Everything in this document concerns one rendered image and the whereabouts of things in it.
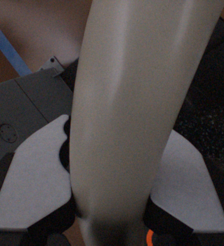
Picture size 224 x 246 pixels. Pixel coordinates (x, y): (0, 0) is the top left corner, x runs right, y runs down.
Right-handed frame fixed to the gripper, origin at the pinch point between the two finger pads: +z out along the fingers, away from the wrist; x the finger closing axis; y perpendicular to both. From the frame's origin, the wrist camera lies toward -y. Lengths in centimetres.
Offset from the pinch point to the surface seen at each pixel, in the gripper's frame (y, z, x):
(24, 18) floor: -7, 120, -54
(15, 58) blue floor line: 19, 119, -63
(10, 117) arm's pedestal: 28, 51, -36
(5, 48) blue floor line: 12, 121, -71
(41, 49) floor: 13, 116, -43
